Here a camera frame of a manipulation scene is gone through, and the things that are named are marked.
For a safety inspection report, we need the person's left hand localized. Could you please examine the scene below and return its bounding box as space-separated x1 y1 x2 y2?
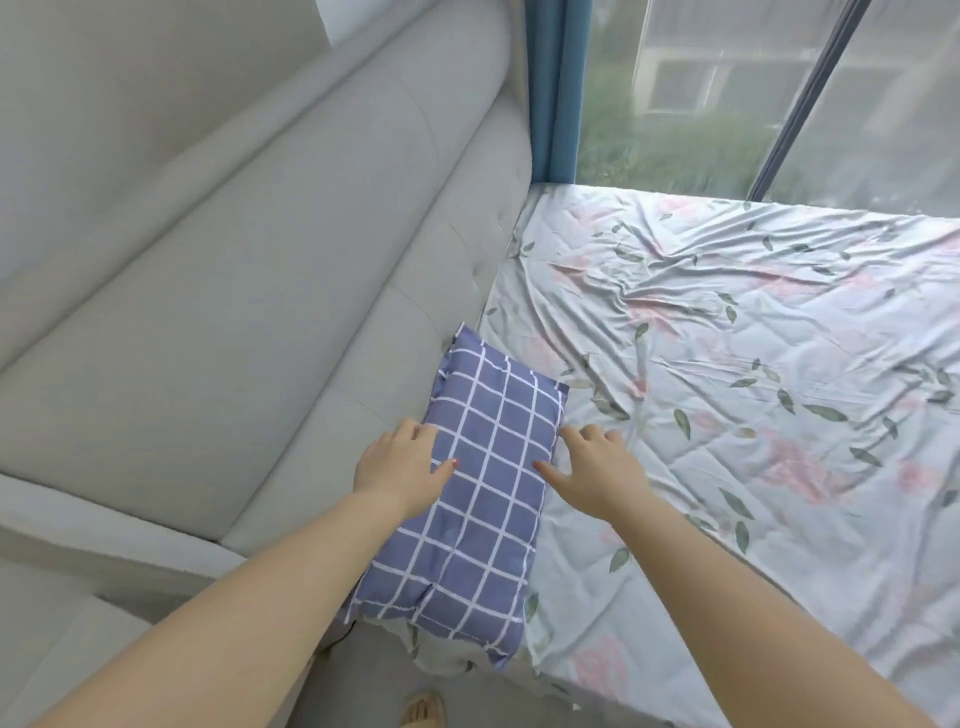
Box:
352 418 459 520

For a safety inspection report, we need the person's right hand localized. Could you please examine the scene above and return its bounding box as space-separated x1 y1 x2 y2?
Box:
532 423 655 524

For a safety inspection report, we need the blue checked pillow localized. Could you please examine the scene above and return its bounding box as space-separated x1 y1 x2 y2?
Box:
343 324 571 670

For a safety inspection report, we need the person's right forearm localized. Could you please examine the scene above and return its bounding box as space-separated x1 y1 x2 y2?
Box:
596 489 940 728

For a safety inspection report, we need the person's left forearm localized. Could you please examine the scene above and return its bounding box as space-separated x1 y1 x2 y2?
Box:
28 483 423 728

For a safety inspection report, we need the floral bed sheet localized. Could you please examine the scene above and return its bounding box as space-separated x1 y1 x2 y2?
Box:
405 182 960 728

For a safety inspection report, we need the person's foot in sandal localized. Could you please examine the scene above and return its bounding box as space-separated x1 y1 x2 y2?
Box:
399 690 449 728

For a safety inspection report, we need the grey upholstered headboard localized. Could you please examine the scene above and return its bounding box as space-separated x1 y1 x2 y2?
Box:
0 0 535 601

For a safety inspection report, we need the blue curtain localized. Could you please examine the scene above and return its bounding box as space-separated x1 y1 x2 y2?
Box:
523 0 595 186

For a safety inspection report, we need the window with black frame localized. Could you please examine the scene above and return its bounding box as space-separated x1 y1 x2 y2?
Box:
576 0 960 220

